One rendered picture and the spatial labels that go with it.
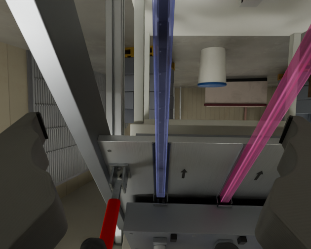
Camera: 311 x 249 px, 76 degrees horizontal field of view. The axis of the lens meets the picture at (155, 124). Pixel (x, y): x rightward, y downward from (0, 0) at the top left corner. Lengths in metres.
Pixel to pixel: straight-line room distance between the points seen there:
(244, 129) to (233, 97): 5.98
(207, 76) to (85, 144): 3.08
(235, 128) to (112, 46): 0.43
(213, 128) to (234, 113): 8.59
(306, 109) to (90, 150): 5.01
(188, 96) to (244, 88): 3.24
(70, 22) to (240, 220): 0.36
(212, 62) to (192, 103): 6.03
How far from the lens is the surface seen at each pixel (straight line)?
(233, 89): 6.66
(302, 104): 5.13
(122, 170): 0.30
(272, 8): 0.85
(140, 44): 0.67
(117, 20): 0.55
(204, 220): 0.37
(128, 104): 3.25
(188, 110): 9.24
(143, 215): 0.37
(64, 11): 0.20
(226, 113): 9.21
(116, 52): 0.52
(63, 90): 0.20
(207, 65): 3.31
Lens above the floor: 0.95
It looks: 5 degrees up
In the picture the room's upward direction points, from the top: 179 degrees counter-clockwise
